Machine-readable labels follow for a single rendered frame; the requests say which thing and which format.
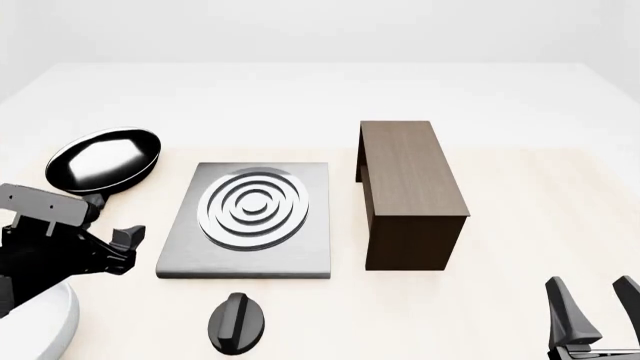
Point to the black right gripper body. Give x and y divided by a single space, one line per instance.
600 354

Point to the round black stove knob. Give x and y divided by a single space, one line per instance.
235 326

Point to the dark brown wooden shelf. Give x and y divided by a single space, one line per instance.
410 168

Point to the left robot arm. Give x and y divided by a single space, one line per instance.
35 326

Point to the pale grey plate on stalk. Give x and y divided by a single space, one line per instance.
45 204

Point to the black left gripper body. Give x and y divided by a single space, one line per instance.
85 255

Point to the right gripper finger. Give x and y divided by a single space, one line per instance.
632 296
570 322

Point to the grey stove plate with rings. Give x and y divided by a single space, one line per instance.
190 258

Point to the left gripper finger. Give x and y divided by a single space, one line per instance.
94 212
131 235

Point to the black frying pan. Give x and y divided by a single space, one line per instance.
102 161

